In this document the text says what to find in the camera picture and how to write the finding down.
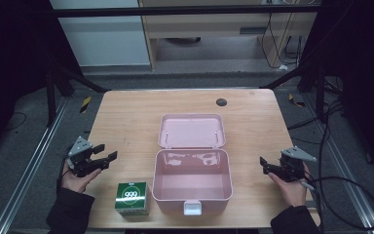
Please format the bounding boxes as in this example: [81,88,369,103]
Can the person's right hand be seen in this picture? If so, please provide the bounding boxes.
[267,162,311,208]

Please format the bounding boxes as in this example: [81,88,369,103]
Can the aluminium floor rail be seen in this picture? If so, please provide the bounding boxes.
[303,93,374,234]
[0,97,70,234]

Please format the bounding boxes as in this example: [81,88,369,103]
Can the black hanging cables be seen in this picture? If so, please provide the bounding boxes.
[260,12,307,70]

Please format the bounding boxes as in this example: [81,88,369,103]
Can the thin black floor cable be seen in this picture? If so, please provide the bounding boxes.
[3,111,27,132]

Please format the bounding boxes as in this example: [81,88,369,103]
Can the yellow black striped tape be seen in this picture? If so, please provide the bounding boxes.
[287,93,307,108]
[79,96,93,114]

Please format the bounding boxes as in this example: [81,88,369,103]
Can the black horizontal frame bar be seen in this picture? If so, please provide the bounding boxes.
[49,5,319,19]

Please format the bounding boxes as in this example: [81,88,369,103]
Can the white cabinet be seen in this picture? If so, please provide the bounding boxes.
[49,0,152,68]

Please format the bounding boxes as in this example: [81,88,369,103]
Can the black metal stand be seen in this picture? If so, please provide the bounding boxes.
[44,59,109,129]
[260,58,327,124]

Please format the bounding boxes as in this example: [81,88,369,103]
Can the pink plastic storage box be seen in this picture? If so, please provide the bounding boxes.
[151,112,234,216]

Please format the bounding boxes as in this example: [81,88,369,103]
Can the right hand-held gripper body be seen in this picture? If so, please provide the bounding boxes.
[279,145,318,182]

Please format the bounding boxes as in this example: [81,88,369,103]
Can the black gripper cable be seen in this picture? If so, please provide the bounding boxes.
[300,175,374,231]

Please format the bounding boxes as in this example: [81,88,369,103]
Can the person's left hand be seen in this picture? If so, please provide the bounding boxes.
[60,160,102,195]

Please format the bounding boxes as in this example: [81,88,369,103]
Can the dark curtain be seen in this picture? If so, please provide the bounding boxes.
[0,0,82,157]
[300,0,374,183]

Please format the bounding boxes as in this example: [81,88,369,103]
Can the light wooden desk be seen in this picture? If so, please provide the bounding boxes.
[137,0,318,71]

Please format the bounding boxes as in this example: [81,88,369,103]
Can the green and white carton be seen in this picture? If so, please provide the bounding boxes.
[114,180,151,216]

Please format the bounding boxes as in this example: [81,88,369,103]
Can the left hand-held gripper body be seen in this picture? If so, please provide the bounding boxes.
[66,136,103,178]

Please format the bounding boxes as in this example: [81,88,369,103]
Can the black floor cables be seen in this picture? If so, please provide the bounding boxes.
[286,76,347,145]

